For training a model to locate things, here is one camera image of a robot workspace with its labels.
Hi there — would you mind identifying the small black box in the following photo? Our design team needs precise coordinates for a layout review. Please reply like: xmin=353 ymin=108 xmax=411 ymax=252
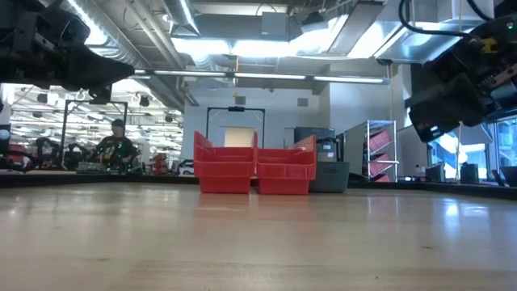
xmin=460 ymin=161 xmax=481 ymax=184

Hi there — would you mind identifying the red background object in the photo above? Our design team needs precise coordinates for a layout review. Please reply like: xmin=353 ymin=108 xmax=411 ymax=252
xmin=6 ymin=143 xmax=33 ymax=170

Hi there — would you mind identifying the black right camera cable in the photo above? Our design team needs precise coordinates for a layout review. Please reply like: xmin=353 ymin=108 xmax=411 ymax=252
xmin=397 ymin=0 xmax=496 ymax=41

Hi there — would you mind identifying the person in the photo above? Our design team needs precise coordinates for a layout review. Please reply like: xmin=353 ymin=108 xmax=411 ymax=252
xmin=86 ymin=118 xmax=139 ymax=174

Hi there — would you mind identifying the red background crate stack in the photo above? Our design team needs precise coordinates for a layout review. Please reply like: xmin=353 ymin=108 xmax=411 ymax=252
xmin=152 ymin=152 xmax=170 ymax=175

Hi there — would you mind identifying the silver ventilation duct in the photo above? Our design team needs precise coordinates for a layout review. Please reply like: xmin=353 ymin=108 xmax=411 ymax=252
xmin=68 ymin=0 xmax=201 ymax=112

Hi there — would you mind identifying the long ceiling light tube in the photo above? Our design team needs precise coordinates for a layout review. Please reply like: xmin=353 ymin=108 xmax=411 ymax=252
xmin=131 ymin=69 xmax=391 ymax=85

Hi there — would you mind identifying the metal shelf rack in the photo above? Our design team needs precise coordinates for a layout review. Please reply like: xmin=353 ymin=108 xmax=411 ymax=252
xmin=343 ymin=119 xmax=400 ymax=183

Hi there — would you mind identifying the white angled board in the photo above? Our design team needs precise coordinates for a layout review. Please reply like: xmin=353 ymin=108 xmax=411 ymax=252
xmin=446 ymin=120 xmax=494 ymax=146

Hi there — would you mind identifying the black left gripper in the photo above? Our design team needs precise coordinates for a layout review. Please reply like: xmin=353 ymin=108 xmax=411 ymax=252
xmin=0 ymin=22 xmax=136 ymax=106

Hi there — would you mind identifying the grey ceiling box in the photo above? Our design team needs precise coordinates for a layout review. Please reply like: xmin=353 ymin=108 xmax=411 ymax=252
xmin=260 ymin=11 xmax=291 ymax=41

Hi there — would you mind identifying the white ceiling air unit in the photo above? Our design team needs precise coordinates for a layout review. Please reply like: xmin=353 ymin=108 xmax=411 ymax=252
xmin=347 ymin=0 xmax=496 ymax=65

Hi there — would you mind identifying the black metal stand frame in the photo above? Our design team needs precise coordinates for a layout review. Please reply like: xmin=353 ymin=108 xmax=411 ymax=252
xmin=59 ymin=99 xmax=129 ymax=169
xmin=205 ymin=106 xmax=267 ymax=141

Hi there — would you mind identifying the cream door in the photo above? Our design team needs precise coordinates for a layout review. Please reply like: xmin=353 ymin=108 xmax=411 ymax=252
xmin=223 ymin=126 xmax=255 ymax=149

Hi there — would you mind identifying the blue-grey plastic tray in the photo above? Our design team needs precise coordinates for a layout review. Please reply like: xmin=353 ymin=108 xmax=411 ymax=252
xmin=309 ymin=160 xmax=351 ymax=194

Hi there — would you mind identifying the red plastic bin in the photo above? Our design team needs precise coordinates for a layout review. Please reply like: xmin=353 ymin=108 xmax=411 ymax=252
xmin=192 ymin=129 xmax=259 ymax=195
xmin=254 ymin=134 xmax=318 ymax=196

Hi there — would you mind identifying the grey panel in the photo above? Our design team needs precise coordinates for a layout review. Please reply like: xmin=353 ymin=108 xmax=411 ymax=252
xmin=395 ymin=124 xmax=430 ymax=179

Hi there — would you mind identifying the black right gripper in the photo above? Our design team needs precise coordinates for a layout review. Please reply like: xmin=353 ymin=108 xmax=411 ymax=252
xmin=405 ymin=15 xmax=517 ymax=143

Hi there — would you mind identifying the black cabinet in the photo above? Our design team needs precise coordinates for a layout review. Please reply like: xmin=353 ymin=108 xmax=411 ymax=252
xmin=293 ymin=125 xmax=337 ymax=163

